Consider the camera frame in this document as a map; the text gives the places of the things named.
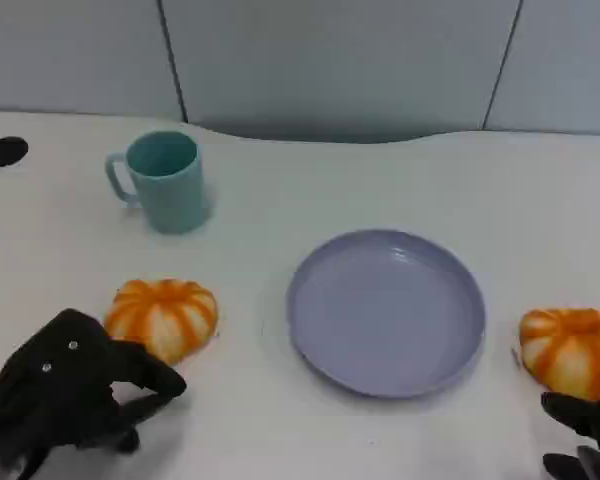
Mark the pale green mug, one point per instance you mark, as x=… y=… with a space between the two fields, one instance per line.
x=172 y=200

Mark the lilac plate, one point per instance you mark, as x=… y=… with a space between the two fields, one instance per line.
x=380 y=320

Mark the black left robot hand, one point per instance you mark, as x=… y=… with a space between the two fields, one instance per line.
x=60 y=380

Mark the orange white toy bread roll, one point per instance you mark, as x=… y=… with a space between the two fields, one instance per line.
x=165 y=315
x=575 y=350

